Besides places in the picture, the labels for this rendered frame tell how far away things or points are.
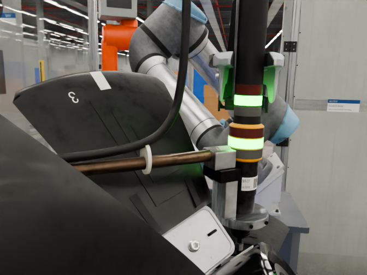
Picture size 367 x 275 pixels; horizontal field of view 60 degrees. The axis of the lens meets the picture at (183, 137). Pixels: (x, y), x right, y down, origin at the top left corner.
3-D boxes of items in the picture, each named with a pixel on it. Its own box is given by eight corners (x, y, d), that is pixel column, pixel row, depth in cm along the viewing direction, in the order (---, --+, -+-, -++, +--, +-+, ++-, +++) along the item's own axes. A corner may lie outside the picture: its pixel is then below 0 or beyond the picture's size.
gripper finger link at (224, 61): (229, 104, 35) (240, 100, 44) (232, 49, 34) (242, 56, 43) (202, 103, 36) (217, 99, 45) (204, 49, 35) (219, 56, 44)
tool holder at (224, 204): (222, 239, 36) (226, 156, 35) (191, 215, 42) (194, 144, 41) (279, 223, 41) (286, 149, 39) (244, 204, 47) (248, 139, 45)
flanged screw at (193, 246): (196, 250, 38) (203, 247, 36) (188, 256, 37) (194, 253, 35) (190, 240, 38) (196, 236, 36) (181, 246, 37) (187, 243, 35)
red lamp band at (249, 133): (243, 139, 37) (243, 129, 37) (222, 133, 41) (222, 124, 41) (271, 137, 39) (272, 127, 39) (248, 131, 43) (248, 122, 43)
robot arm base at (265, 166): (236, 187, 119) (218, 168, 119) (266, 160, 118) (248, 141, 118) (243, 198, 104) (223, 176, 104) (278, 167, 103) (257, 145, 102)
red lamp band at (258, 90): (246, 95, 37) (247, 84, 36) (229, 93, 40) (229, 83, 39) (268, 95, 38) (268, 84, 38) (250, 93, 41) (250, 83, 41)
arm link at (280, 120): (258, 153, 70) (224, 117, 70) (296, 118, 69) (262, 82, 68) (265, 160, 63) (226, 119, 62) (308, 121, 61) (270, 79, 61)
